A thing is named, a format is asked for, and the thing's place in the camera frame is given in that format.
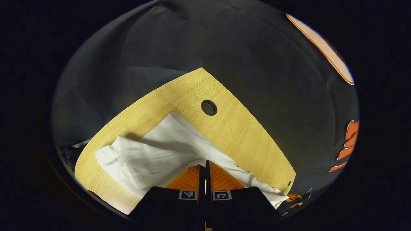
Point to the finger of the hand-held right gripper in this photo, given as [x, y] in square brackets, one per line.
[293, 196]

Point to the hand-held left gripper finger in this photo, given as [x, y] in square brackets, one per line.
[201, 192]
[208, 192]

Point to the white jeans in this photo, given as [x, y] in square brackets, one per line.
[154, 154]

